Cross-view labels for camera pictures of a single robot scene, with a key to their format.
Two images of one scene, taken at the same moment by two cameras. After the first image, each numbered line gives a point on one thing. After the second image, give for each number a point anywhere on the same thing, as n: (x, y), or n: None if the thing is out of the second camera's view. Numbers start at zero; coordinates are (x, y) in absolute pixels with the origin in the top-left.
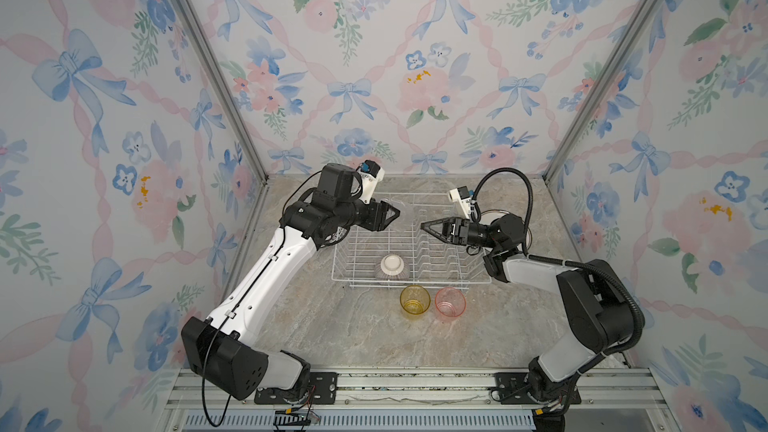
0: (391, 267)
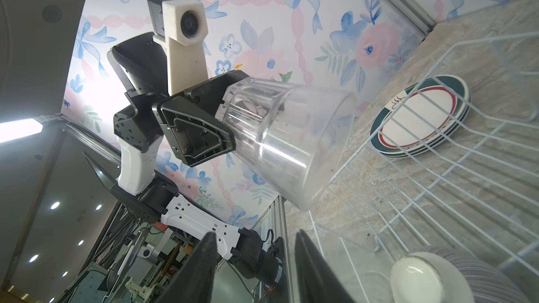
0: (436, 274)
